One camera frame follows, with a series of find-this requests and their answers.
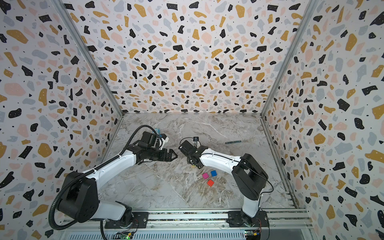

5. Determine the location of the small red cube block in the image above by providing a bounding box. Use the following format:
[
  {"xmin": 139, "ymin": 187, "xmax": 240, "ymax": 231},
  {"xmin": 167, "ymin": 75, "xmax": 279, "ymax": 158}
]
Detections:
[{"xmin": 207, "ymin": 180, "xmax": 214, "ymax": 187}]

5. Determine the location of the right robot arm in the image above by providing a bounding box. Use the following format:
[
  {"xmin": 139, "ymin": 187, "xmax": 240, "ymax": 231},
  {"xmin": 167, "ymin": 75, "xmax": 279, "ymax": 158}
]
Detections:
[{"xmin": 179, "ymin": 140, "xmax": 269, "ymax": 227}]

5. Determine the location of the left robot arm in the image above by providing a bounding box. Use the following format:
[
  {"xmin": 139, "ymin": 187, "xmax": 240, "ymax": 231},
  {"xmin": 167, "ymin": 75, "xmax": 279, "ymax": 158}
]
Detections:
[{"xmin": 49, "ymin": 145, "xmax": 178, "ymax": 225}]

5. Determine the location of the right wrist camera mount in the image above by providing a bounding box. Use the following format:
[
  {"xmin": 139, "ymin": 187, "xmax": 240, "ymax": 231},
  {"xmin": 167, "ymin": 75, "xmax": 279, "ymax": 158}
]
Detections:
[{"xmin": 193, "ymin": 137, "xmax": 201, "ymax": 148}]

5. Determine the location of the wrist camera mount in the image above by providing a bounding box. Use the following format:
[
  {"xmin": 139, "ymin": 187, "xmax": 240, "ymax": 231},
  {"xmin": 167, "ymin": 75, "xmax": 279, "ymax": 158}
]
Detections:
[
  {"xmin": 193, "ymin": 137, "xmax": 201, "ymax": 148},
  {"xmin": 138, "ymin": 132, "xmax": 169, "ymax": 150}
]

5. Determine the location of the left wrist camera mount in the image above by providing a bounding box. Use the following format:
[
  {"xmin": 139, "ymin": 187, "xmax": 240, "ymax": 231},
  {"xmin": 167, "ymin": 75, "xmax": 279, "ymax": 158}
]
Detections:
[{"xmin": 138, "ymin": 132, "xmax": 169, "ymax": 150}]

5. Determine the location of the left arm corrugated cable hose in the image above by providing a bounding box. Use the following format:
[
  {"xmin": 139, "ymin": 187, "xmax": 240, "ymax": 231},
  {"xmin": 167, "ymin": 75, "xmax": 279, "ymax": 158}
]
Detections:
[{"xmin": 47, "ymin": 124, "xmax": 158, "ymax": 240}]

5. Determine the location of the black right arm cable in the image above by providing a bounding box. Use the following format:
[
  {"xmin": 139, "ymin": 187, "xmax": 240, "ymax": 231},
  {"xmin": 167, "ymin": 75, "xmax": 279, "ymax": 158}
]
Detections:
[{"xmin": 179, "ymin": 137, "xmax": 274, "ymax": 240}]

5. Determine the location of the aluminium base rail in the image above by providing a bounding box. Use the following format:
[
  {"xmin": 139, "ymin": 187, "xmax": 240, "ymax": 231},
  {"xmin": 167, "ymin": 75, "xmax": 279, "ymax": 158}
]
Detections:
[{"xmin": 58, "ymin": 207, "xmax": 314, "ymax": 233}]

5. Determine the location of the left corner metal post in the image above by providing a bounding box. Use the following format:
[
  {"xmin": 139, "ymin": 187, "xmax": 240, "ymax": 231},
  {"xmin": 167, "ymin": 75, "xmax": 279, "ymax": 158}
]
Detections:
[{"xmin": 52, "ymin": 1, "xmax": 124, "ymax": 118}]

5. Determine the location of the corner metal post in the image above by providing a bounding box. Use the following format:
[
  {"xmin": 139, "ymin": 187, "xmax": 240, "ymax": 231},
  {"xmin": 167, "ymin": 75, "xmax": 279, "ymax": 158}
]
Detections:
[
  {"xmin": 261, "ymin": 0, "xmax": 319, "ymax": 119},
  {"xmin": 52, "ymin": 1, "xmax": 124, "ymax": 118}
]

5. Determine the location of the right corner metal post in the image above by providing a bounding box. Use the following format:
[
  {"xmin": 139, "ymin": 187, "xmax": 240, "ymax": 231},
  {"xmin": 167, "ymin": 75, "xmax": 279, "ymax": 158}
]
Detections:
[{"xmin": 261, "ymin": 0, "xmax": 319, "ymax": 119}]

